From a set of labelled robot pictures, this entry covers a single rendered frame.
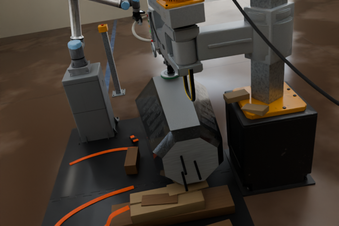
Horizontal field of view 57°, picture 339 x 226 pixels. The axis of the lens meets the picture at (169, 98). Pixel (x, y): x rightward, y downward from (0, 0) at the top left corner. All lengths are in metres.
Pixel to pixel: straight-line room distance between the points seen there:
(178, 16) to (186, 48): 0.28
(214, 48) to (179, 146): 0.78
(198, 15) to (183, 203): 1.46
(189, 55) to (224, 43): 0.27
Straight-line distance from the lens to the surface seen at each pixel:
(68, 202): 3.27
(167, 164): 2.47
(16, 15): 10.07
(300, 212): 2.89
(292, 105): 2.68
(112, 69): 4.73
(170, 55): 2.60
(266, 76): 2.57
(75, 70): 3.63
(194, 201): 2.65
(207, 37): 2.33
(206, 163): 2.54
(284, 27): 2.42
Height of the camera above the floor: 2.16
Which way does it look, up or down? 29 degrees down
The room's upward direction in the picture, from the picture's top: 9 degrees counter-clockwise
